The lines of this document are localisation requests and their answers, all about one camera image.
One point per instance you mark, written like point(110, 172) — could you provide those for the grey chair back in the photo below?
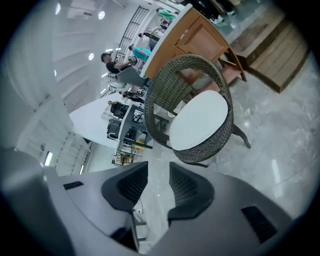
point(131, 75)

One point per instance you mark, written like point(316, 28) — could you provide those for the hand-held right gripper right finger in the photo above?
point(186, 193)

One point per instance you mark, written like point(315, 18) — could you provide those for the woven wicker chair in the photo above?
point(172, 95)

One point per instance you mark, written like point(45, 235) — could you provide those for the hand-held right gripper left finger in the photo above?
point(130, 186)

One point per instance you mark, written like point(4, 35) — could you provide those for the black metal railing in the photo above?
point(132, 30)

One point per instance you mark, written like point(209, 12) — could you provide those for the metal shelf rack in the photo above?
point(133, 135)

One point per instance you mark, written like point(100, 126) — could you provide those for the wooden plank platform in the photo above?
point(272, 52)

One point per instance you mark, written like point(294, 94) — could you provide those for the white table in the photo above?
point(97, 122)

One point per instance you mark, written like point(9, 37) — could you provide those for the white round cushion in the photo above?
point(200, 120)

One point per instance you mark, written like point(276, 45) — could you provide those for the wooden cabinet counter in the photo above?
point(195, 42)

